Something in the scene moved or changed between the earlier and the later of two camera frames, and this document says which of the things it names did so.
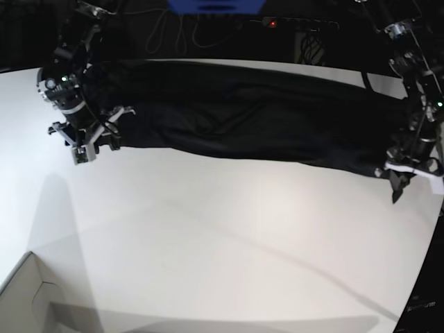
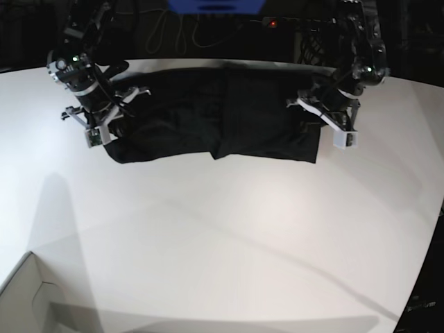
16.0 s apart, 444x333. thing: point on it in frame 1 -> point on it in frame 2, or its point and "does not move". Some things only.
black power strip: [299, 24] does not move
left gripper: [84, 142] -> [98, 107]
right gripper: [398, 159] -> [337, 107]
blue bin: [217, 7] does not move
